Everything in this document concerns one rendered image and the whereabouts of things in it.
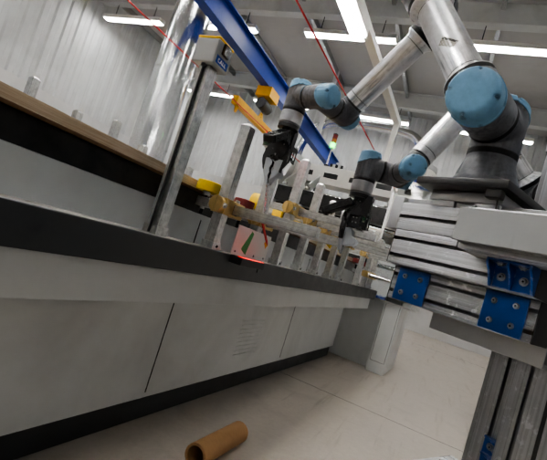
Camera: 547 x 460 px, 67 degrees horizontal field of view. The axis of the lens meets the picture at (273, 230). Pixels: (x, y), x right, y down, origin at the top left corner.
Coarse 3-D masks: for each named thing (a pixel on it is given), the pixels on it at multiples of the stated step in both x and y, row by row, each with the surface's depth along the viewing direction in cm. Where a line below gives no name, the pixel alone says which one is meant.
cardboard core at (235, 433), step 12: (216, 432) 147; (228, 432) 150; (240, 432) 155; (192, 444) 136; (204, 444) 135; (216, 444) 140; (228, 444) 146; (192, 456) 138; (204, 456) 133; (216, 456) 140
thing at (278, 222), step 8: (200, 200) 135; (208, 200) 134; (240, 208) 129; (240, 216) 129; (248, 216) 127; (256, 216) 126; (264, 216) 125; (272, 216) 124; (272, 224) 124; (280, 224) 122; (288, 224) 121; (296, 224) 120; (304, 224) 119; (296, 232) 120; (304, 232) 119; (312, 232) 118; (320, 232) 120
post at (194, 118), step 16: (208, 80) 106; (192, 96) 104; (208, 96) 107; (192, 112) 104; (192, 128) 105; (176, 144) 104; (192, 144) 106; (176, 160) 104; (176, 176) 104; (160, 192) 103; (176, 192) 106; (160, 208) 103; (144, 224) 104; (160, 224) 103
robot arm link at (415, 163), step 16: (448, 112) 130; (432, 128) 132; (448, 128) 128; (416, 144) 130; (432, 144) 127; (448, 144) 129; (416, 160) 125; (432, 160) 128; (400, 176) 130; (416, 176) 125
